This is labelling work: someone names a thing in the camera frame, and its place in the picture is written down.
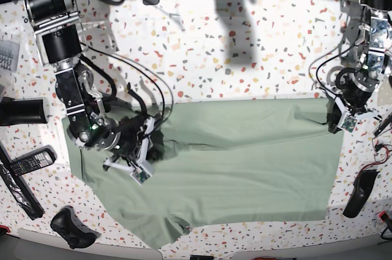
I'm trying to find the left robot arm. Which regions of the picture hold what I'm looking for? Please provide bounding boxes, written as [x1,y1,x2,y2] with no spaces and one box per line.
[321,0,391,134]

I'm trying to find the black game controller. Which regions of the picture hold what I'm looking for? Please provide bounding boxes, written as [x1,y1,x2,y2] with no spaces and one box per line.
[50,208,97,250]

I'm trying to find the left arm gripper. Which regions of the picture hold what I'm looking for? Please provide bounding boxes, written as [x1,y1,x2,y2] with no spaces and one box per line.
[326,88,382,134]

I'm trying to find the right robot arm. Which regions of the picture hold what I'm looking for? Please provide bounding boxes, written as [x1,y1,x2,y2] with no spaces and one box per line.
[24,0,164,184]

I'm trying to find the black TV remote control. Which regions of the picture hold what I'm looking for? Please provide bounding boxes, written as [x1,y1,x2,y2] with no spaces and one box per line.
[10,147,57,177]

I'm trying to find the red and black wires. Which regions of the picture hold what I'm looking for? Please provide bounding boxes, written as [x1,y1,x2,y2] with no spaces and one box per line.
[358,118,392,178]

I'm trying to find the long black bar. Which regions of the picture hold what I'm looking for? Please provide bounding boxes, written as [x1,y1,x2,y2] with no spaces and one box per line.
[1,144,44,220]

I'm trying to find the clear plastic parts box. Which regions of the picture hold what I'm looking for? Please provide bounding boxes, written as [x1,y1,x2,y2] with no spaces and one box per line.
[0,40,20,74]

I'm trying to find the black curved handheld device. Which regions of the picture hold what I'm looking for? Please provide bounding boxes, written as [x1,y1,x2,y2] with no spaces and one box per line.
[343,169,379,218]

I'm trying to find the light green T-shirt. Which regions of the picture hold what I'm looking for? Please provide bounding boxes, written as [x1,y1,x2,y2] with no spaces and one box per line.
[67,99,344,249]

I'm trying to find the black cylindrical handle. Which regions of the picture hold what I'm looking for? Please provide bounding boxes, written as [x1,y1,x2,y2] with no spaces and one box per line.
[1,99,48,126]

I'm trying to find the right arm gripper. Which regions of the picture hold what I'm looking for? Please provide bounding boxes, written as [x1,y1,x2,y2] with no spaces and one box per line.
[102,114,160,185]

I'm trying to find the beige square pad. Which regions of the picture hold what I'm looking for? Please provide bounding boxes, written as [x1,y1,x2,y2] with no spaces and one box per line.
[377,86,392,107]

